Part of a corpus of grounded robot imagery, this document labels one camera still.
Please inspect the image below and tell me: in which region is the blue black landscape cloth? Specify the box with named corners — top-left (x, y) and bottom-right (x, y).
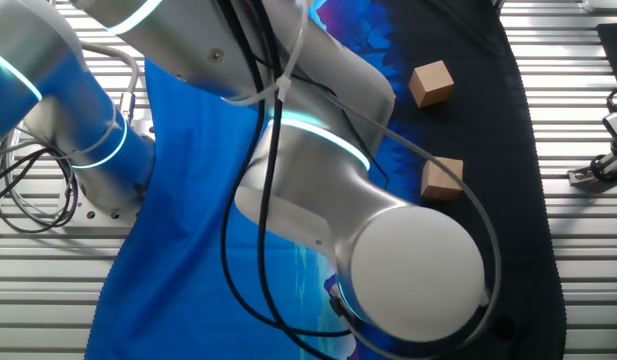
top-left (84, 0), bottom-right (568, 360)

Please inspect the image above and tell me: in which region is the black base cable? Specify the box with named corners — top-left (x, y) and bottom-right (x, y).
top-left (0, 149), bottom-right (80, 235)
top-left (0, 144), bottom-right (79, 206)

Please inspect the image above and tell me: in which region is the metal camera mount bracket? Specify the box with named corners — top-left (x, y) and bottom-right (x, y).
top-left (567, 149), bottom-right (617, 189)

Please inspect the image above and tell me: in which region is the grey cable with metal connector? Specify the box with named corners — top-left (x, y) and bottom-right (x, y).
top-left (72, 38), bottom-right (141, 124)

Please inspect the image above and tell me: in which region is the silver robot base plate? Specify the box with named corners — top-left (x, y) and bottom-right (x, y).
top-left (47, 164), bottom-right (157, 236)

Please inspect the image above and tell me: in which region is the black flat slab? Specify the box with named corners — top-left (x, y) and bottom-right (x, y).
top-left (596, 22), bottom-right (617, 109)

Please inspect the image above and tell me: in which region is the plain wooden cube block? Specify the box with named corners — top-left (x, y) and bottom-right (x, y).
top-left (420, 156), bottom-right (465, 203)
top-left (408, 59), bottom-right (456, 110)

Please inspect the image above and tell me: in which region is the silver ribbed depth camera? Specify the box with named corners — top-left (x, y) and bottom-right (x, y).
top-left (581, 0), bottom-right (617, 14)

